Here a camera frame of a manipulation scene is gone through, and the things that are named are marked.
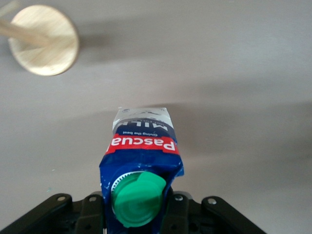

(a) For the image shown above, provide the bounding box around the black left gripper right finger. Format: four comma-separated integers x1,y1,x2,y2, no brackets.
162,187,195,234

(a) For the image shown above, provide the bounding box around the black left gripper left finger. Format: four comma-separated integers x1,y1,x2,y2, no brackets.
73,191,107,234

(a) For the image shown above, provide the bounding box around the blue milk carton green cap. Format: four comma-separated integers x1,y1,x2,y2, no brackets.
98,106,185,234

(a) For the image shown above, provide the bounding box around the wooden mug tree stand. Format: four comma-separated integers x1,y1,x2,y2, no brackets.
0,0,80,76

